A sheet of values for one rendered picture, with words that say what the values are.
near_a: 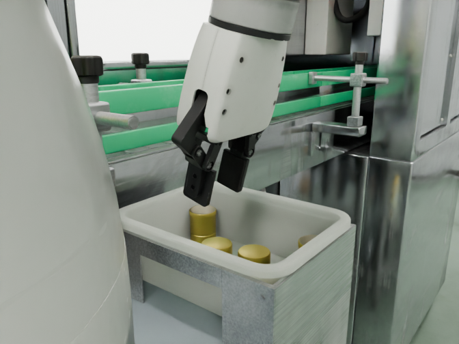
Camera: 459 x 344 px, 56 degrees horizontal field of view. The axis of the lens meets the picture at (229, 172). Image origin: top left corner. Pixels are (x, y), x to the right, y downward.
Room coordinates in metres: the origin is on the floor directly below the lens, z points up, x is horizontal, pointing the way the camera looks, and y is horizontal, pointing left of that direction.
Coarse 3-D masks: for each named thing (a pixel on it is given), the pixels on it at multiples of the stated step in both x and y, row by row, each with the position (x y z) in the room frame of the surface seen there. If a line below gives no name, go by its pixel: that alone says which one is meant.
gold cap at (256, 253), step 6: (246, 246) 0.42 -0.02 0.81; (252, 246) 0.42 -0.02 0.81; (258, 246) 0.42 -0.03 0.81; (264, 246) 0.42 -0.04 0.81; (240, 252) 0.41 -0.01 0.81; (246, 252) 0.41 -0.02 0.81; (252, 252) 0.41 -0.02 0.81; (258, 252) 0.41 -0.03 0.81; (264, 252) 0.41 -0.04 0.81; (246, 258) 0.40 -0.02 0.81; (252, 258) 0.39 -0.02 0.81; (258, 258) 0.39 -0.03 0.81; (264, 258) 0.40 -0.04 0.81
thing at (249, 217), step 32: (224, 192) 0.55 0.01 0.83; (256, 192) 0.52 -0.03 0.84; (128, 224) 0.42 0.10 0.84; (160, 224) 0.49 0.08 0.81; (224, 224) 0.54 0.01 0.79; (256, 224) 0.51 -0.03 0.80; (288, 224) 0.48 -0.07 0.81; (320, 224) 0.46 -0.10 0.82; (224, 256) 0.34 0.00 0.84; (288, 256) 0.35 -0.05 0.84
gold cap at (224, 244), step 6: (204, 240) 0.43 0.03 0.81; (210, 240) 0.43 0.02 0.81; (216, 240) 0.43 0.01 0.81; (222, 240) 0.43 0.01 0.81; (228, 240) 0.43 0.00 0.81; (210, 246) 0.42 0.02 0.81; (216, 246) 0.42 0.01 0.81; (222, 246) 0.42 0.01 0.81; (228, 246) 0.42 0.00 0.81; (228, 252) 0.42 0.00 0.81
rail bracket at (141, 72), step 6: (132, 54) 0.71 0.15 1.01; (138, 54) 0.70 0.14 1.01; (144, 54) 0.71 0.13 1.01; (132, 60) 0.71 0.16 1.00; (138, 60) 0.70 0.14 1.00; (144, 60) 0.71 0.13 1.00; (138, 66) 0.71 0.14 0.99; (144, 66) 0.71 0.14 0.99; (138, 72) 0.71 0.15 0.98; (144, 72) 0.71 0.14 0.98; (138, 78) 0.71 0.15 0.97; (144, 78) 0.71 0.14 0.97
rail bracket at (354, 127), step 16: (320, 80) 0.95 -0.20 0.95; (336, 80) 0.93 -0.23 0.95; (352, 80) 0.90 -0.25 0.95; (368, 80) 0.89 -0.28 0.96; (384, 80) 0.87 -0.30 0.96; (352, 112) 0.90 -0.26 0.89; (320, 128) 0.93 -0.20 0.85; (336, 128) 0.91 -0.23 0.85; (352, 128) 0.89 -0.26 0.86; (320, 144) 0.97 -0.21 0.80
